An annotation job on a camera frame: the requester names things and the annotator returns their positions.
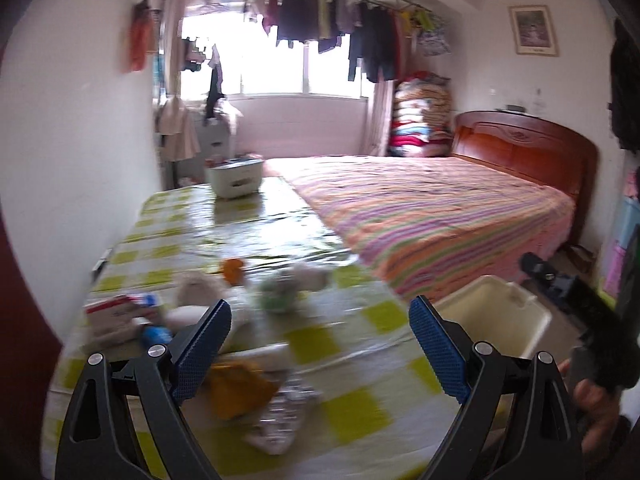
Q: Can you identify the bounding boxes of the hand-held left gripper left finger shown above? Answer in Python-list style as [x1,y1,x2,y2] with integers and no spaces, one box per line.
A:
[54,299,233,480]

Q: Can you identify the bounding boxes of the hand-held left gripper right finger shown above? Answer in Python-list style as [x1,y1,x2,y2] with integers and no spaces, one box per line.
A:
[408,295,587,480]

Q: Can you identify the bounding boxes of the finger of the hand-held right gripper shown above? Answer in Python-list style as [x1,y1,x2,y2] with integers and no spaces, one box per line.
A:
[519,252,572,307]

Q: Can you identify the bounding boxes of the white tissue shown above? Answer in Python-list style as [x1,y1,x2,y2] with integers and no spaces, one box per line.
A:
[164,304,251,352]

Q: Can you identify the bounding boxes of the white plastic bin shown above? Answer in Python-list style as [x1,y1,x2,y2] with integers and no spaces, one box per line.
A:
[432,275,553,367]

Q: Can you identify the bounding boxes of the white foam fruit net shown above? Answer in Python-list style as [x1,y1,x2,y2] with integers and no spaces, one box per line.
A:
[176,271,227,309]

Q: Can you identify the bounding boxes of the person's right hand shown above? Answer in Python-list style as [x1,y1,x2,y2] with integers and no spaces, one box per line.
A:
[559,357,623,456]

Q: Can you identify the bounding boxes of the blue bottle cap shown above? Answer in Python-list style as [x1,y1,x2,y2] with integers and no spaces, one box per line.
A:
[141,326,172,350]

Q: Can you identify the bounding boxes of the orange snack wrapper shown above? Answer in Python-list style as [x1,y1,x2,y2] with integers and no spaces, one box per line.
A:
[207,360,280,420]

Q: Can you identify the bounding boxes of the orange peel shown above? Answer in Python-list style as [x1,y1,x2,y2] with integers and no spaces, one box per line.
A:
[221,258,247,285]

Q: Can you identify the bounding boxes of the red and white carton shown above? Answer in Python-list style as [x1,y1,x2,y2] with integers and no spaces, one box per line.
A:
[84,294,166,342]

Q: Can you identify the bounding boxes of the green and white wrapper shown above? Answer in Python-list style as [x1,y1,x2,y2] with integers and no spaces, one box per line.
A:
[257,272,302,314]

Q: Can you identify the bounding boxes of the clear crumpled plastic wrapper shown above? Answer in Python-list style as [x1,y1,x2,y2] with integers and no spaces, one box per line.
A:
[242,382,323,456]

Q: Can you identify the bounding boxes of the table with checkered cloth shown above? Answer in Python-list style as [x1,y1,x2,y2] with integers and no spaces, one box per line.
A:
[42,175,501,480]

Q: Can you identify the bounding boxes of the striped bed blanket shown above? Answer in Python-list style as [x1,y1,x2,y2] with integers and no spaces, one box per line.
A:
[267,155,576,302]

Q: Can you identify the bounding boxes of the wooden bed headboard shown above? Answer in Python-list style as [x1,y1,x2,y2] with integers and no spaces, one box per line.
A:
[450,110,600,253]

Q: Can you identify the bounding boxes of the dark red wooden door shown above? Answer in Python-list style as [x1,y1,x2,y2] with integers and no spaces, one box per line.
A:
[0,217,67,480]

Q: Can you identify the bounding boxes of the white plastic storage basket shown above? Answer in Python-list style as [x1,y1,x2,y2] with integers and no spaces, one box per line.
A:
[204,157,266,200]

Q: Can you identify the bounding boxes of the stack of folded quilts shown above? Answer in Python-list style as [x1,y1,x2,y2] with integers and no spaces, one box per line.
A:
[389,72,454,159]

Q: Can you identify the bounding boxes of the dark hanging clothing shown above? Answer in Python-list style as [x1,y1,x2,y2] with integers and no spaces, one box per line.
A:
[608,19,640,154]

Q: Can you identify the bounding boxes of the pink curtain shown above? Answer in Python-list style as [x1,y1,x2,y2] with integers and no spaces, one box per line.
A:
[160,0,197,107]
[367,80,397,157]

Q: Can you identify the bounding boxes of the beige hanging garment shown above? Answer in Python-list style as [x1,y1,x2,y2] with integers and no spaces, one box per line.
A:
[157,95,202,162]

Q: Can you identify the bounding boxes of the black hanging garment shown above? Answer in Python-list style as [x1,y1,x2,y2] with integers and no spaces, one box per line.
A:
[205,45,227,122]

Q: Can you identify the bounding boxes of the row of hanging clothes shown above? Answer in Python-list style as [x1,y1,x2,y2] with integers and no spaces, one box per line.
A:
[244,0,452,84]

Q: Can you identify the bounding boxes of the framed wall picture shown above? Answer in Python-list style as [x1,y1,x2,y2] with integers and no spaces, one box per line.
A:
[509,5,560,57]

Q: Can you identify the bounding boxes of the orange bag on wall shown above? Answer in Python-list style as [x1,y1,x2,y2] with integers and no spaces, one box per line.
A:
[129,0,160,74]

